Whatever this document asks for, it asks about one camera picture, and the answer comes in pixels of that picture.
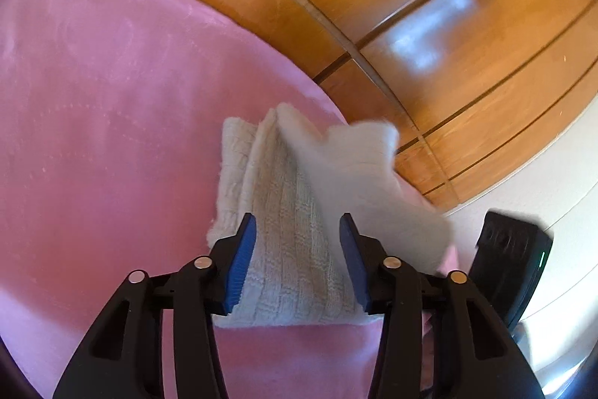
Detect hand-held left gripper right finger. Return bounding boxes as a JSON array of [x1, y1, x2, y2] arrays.
[[339, 212, 546, 399]]

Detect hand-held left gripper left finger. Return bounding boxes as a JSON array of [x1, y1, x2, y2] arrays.
[[52, 212, 259, 399]]

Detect white knit sweater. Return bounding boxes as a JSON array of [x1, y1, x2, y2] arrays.
[[206, 102, 455, 329]]

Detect pink blanket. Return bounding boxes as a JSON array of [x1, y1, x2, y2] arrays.
[[0, 0, 461, 399]]

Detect wooden wardrobe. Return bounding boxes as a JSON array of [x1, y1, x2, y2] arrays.
[[70, 0, 598, 213]]

